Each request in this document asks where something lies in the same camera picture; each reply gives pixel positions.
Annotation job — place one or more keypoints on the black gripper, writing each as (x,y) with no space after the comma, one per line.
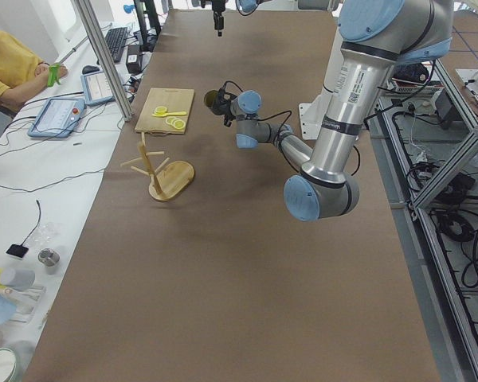
(218,17)
(219,104)

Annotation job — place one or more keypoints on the blue-grey mug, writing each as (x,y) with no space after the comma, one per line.
(215,108)

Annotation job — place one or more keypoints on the wooden cup rack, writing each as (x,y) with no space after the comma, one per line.
(168,179)

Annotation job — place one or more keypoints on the small steel cup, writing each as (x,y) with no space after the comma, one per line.
(49,259)

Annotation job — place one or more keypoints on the grey cup on tray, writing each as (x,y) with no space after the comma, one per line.
(18,279)

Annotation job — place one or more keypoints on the clear cup tray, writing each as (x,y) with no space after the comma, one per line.
(26,302)

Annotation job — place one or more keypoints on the yellow plastic knife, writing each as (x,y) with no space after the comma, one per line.
(167,114)

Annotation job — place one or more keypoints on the wooden cutting board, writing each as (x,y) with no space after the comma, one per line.
(175,99)

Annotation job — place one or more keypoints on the lemon slice under knife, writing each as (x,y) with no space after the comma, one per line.
(160,111)

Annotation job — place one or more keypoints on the black monitor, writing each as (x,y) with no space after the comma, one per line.
(149,24)

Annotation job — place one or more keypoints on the black keyboard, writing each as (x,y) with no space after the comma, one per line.
(115,39)

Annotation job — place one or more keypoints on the far teach pendant tablet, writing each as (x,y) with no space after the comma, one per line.
(96,88)

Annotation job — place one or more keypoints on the teach pendant tablet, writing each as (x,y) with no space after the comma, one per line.
(58,118)
(96,88)

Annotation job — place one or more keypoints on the near teach pendant tablet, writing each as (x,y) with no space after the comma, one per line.
(58,118)

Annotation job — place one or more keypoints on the person in yellow shirt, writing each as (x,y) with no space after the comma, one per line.
(23,74)

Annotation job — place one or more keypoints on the black square pad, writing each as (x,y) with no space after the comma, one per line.
(17,250)

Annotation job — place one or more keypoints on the pale green bowl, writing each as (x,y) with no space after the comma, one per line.
(9,365)

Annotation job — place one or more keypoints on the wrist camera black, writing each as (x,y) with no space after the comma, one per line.
(223,96)

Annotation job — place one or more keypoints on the aluminium frame post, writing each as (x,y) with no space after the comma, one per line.
(96,37)

